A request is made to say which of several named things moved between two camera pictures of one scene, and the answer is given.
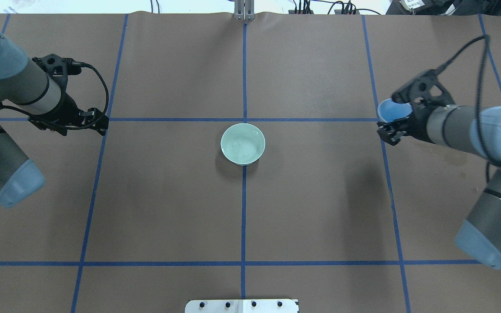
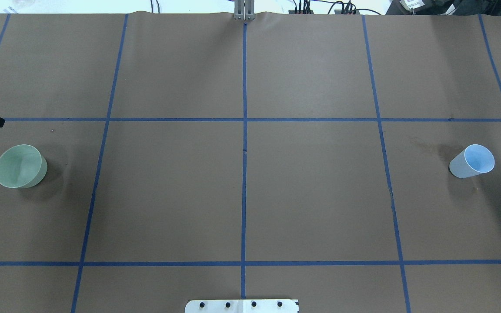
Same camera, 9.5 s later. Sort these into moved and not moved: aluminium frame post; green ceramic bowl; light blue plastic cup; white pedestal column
Moved: light blue plastic cup; green ceramic bowl
Not moved: aluminium frame post; white pedestal column
